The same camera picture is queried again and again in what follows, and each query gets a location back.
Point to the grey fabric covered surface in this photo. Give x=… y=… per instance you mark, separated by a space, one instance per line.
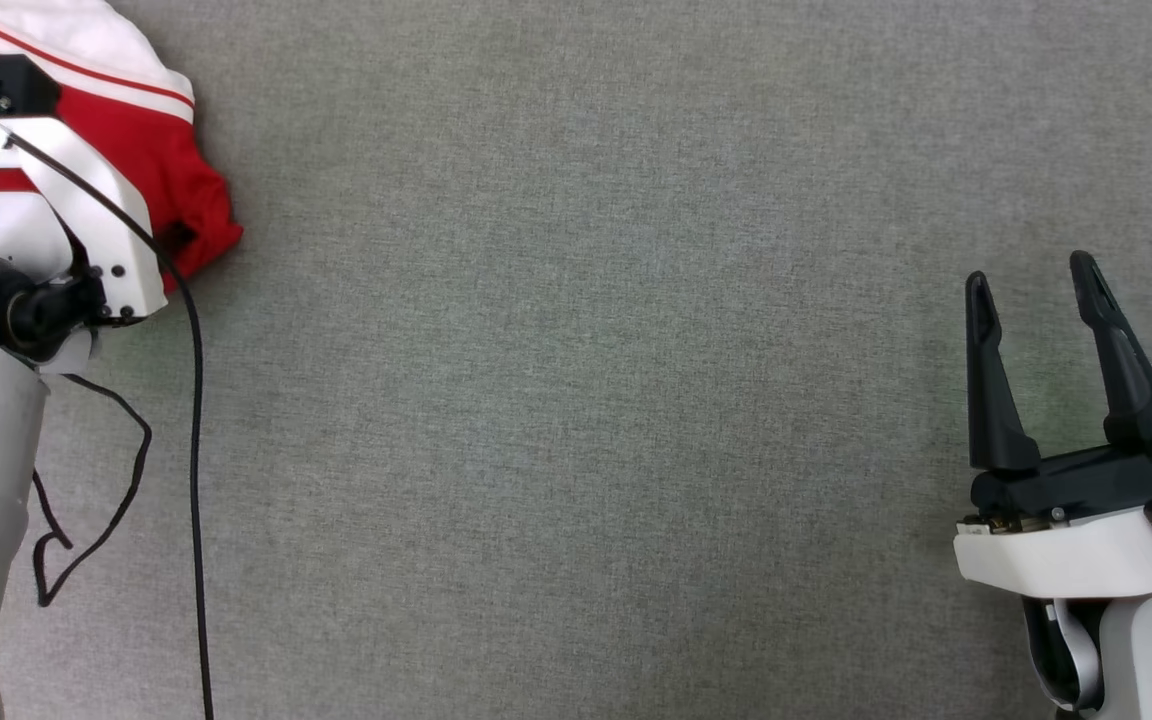
x=586 y=350

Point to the red and white sports jersey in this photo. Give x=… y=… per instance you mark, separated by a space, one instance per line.
x=151 y=160

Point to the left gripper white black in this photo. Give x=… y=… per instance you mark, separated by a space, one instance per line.
x=106 y=215

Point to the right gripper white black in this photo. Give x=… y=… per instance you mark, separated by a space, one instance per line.
x=1066 y=555

